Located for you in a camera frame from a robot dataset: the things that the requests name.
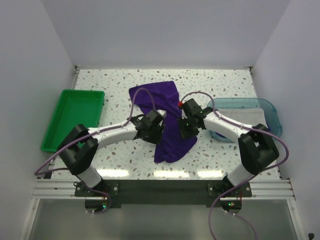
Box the purple towel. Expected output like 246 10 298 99
128 81 197 163
214 126 272 139

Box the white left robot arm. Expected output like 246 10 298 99
57 110 167 197

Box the teal transparent plastic tray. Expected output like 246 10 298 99
207 97 283 137

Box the green plastic bin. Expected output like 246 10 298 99
41 89 105 153

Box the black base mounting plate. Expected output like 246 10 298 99
74 179 253 209

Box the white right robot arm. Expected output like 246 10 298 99
178 98 280 197

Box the aluminium frame rail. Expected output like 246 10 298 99
33 168 295 200

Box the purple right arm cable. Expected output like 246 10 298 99
178 91 290 240

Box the grey white towel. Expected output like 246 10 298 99
218 108 267 126

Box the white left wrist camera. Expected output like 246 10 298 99
157 109 167 118

